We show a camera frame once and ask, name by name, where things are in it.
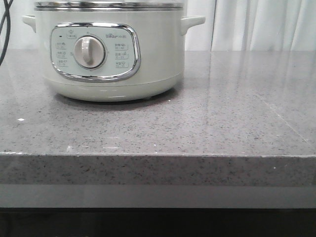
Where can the glass pot lid steel rim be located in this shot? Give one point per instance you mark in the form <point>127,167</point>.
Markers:
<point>88,5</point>

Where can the pale green electric cooking pot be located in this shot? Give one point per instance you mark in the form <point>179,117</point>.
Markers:
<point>144,52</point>

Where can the grey round control knob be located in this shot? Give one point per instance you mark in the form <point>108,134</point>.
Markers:
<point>89,52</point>

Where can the white curtain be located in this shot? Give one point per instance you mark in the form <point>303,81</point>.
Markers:
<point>230,25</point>

